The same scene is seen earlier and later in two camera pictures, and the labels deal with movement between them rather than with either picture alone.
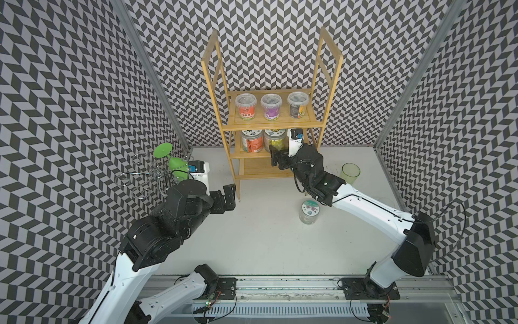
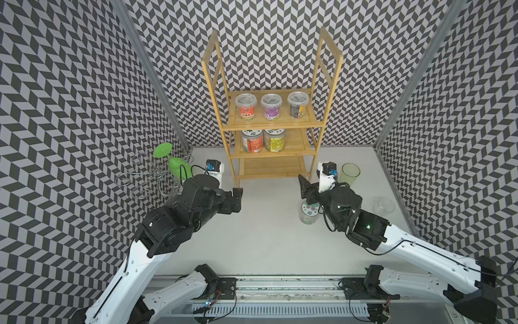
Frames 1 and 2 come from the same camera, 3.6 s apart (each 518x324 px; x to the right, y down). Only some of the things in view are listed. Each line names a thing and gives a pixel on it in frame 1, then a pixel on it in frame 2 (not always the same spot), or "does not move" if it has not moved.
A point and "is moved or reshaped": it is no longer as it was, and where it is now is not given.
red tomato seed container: (247, 102) does not move
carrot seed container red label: (252, 140) does not move
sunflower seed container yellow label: (277, 144) is moved or reshaped
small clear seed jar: (297, 101) does not move
